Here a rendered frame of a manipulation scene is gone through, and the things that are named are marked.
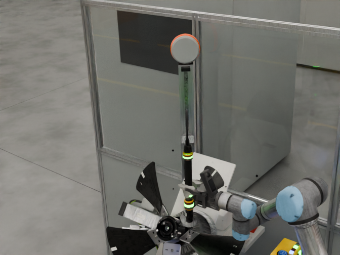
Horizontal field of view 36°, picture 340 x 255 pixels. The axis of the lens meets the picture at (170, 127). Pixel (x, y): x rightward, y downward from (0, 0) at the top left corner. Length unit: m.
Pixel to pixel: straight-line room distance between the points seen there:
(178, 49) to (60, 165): 3.19
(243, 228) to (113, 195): 1.79
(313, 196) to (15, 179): 4.08
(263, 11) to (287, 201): 2.82
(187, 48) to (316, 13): 5.58
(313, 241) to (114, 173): 2.07
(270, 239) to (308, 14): 5.54
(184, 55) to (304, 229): 1.25
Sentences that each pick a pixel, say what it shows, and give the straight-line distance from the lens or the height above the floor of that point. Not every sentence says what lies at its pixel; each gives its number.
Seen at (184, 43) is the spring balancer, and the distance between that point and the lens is 2.79.
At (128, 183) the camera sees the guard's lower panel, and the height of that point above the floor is 0.78.
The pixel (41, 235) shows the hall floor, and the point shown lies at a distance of 4.70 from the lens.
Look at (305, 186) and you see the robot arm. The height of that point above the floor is 1.67.
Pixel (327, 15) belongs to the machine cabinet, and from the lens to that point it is 8.19.
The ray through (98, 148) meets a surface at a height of 0.99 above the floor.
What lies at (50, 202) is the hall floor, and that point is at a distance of 5.12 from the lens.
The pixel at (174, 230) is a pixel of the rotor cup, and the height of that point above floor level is 1.22.
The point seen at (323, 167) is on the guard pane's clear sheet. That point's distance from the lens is 2.83.
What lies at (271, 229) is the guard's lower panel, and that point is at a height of 0.83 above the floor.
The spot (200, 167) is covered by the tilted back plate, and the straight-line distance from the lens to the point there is 2.79.
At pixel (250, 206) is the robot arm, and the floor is 1.47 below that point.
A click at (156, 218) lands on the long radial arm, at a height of 1.13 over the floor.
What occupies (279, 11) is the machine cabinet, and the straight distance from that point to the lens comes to 4.81.
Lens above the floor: 2.67
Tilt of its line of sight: 25 degrees down
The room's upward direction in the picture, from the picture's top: 2 degrees counter-clockwise
